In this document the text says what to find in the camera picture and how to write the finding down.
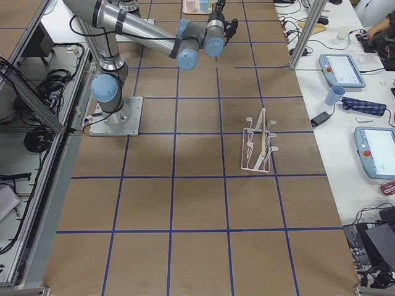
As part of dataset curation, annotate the cream plastic tray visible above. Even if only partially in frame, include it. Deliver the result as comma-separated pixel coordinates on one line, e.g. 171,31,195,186
182,0,214,15

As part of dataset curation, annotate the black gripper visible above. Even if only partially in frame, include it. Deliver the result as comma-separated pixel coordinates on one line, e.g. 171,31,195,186
211,0,226,22

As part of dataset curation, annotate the blue plaid umbrella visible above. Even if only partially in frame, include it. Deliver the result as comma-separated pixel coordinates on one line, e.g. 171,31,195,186
341,97,387,117

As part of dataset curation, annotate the person at desk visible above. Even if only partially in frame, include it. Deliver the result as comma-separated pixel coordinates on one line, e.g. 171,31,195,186
368,11,394,60

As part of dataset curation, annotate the teach pendant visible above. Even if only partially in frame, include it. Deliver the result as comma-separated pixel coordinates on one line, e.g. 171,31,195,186
354,126,394,180
318,54,366,89

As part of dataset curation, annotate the black power adapter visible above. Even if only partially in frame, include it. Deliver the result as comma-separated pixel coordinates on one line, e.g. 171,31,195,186
310,112,331,128

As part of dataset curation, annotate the teach pendant far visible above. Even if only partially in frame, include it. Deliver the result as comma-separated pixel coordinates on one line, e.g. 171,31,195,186
318,54,366,89

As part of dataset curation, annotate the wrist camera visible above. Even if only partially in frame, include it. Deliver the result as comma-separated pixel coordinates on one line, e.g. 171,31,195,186
225,18,239,39

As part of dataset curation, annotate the black cable bundle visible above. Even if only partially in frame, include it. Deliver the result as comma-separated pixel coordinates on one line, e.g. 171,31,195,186
33,69,73,102

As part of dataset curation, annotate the white wire cup rack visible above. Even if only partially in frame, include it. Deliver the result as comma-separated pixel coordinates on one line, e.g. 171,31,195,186
241,108,278,173

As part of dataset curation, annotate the blue plastic cup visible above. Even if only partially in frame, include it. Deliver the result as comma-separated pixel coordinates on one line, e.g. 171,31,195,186
199,0,210,13

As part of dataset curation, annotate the teach pendant near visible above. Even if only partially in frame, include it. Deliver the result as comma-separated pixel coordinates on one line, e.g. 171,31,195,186
354,126,394,180

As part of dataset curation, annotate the blue cup on desk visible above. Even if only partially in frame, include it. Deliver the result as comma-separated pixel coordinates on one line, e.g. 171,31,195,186
325,84,346,105

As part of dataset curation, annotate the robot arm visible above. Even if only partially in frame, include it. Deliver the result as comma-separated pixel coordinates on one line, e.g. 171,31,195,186
64,1,234,123

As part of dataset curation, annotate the aluminium frame post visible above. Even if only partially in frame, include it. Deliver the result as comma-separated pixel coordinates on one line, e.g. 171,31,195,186
289,0,326,70

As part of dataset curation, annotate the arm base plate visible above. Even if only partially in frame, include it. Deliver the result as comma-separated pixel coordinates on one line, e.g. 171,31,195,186
89,97,143,136

